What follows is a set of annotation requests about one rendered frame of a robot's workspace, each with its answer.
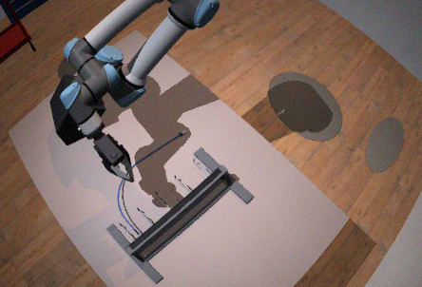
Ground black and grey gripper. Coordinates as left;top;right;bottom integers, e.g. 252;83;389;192
86;122;134;182

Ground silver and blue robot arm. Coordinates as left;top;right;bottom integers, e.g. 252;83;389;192
60;0;220;167

